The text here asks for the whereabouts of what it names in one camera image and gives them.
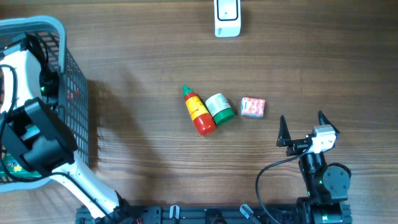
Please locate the white jar green lid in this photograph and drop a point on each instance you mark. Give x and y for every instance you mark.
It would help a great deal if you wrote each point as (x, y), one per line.
(219, 108)

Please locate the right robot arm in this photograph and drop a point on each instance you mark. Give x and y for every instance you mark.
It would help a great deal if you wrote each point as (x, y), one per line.
(325, 183)

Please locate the pink tissue pack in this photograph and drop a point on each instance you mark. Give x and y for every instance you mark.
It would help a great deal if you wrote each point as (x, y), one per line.
(252, 107)

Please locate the red sauce bottle green cap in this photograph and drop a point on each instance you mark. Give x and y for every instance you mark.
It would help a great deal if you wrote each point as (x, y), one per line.
(202, 119)

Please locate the white barcode scanner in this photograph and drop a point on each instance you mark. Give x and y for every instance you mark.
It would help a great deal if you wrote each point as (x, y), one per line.
(227, 14)

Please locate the red tube package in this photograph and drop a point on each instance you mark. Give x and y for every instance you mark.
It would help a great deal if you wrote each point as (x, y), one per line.
(73, 94)

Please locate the grey black plastic basket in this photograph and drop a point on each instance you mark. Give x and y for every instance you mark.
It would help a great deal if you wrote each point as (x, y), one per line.
(42, 25)

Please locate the green glove package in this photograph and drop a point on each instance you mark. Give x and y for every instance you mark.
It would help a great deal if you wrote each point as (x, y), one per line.
(15, 168)

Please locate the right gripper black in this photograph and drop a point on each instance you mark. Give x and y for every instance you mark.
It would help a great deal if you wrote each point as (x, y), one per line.
(296, 145)

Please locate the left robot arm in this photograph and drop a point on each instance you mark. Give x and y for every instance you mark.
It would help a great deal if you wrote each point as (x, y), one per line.
(44, 124)

